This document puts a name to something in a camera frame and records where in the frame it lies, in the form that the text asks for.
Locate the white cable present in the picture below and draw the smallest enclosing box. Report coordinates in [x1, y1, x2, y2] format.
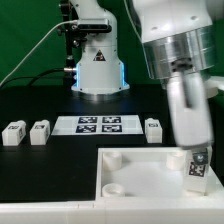
[0, 19, 79, 88]

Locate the white square table top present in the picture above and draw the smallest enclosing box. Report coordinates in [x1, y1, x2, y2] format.
[96, 147, 224, 200]

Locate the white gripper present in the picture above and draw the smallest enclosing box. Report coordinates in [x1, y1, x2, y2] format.
[167, 72, 213, 164]

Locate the black cable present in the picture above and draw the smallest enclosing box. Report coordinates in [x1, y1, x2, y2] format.
[0, 68, 66, 90]

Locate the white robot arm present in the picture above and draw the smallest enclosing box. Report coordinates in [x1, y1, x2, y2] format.
[69, 0, 224, 165]

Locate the white sheet with tags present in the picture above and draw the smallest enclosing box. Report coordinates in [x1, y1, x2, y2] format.
[52, 115, 143, 136]

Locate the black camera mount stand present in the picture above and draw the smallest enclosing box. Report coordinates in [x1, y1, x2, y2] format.
[57, 0, 87, 91]

